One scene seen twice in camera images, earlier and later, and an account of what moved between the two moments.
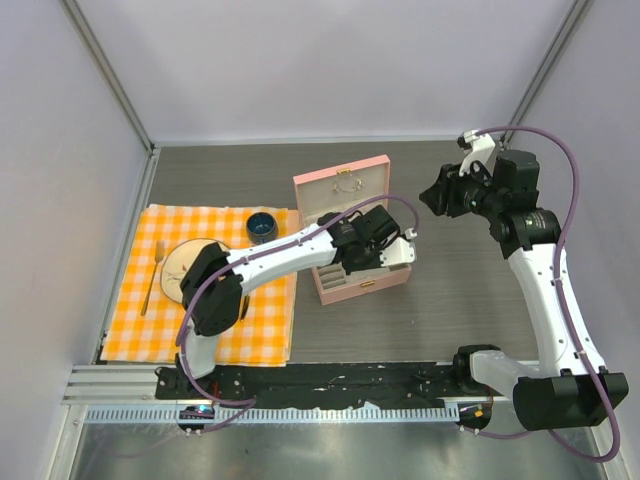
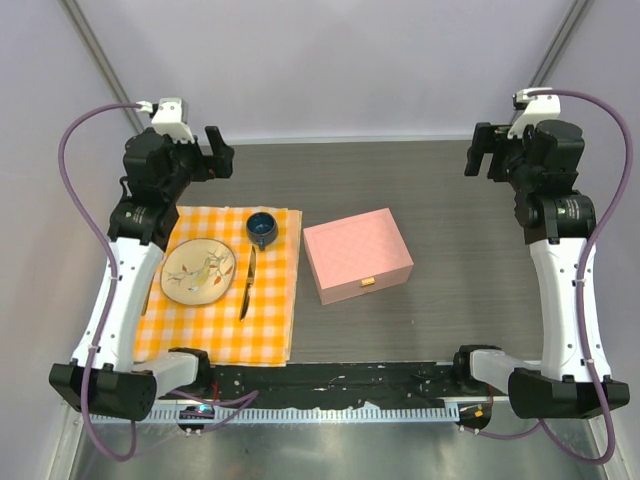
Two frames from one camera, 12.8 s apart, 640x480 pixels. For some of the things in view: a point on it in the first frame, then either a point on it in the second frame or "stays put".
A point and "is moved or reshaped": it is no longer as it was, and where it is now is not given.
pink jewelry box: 320,193 is moved or reshaped
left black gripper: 350,268 → 219,165
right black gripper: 443,196 → 490,139
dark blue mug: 261,228 stays put
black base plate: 401,384 stays put
